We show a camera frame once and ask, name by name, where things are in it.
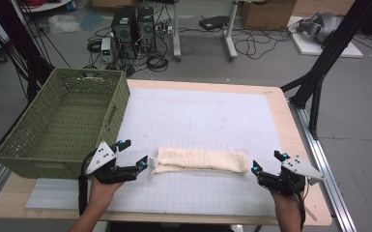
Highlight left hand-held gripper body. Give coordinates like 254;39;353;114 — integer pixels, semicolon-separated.
85;140;139;186

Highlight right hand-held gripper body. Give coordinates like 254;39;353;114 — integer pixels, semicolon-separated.
259;156;325;197

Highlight cream towel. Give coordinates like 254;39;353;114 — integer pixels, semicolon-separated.
149;146;251;180

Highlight person's left hand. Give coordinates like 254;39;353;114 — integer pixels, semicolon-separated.
88;177;125;208

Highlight person's right hand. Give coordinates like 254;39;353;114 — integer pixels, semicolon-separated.
269;188;303;215

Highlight green woven basket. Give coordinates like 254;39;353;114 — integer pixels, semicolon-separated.
0;67;131;181

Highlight white grid mat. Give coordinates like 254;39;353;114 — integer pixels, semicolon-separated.
25;87;283;218

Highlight white power supply box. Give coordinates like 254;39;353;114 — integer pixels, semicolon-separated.
100;36;116;64

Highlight large black computer tower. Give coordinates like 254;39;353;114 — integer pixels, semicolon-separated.
110;5;140;61

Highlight white floor board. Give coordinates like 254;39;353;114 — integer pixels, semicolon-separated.
287;15;364;59

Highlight slim black computer tower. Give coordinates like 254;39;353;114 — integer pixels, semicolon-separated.
136;6;157;54

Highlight white desk leg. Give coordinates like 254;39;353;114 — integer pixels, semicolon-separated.
223;0;240;62
171;0;183;62

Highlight blue sheet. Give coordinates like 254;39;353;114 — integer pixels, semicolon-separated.
79;11;106;32

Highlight clear plastic bag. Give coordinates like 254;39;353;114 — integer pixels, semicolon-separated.
47;14;82;35

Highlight grey rounded device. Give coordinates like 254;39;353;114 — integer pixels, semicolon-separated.
296;12;344;44

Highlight brown cardboard box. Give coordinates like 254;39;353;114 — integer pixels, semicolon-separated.
239;0;298;32

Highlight black flat device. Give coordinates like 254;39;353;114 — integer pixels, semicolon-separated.
198;14;231;32

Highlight white round table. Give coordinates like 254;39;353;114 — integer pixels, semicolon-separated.
16;0;73;15

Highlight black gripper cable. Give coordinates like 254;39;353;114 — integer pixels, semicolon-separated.
77;150;99;217
288;178;307;232

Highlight coiled black cable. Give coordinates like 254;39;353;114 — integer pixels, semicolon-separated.
146;53;170;73

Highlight black metal stand frame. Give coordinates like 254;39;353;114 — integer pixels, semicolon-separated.
0;0;56;104
279;0;372;141

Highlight tangled black floor cables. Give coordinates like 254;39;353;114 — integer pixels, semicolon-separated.
232;27;294;61

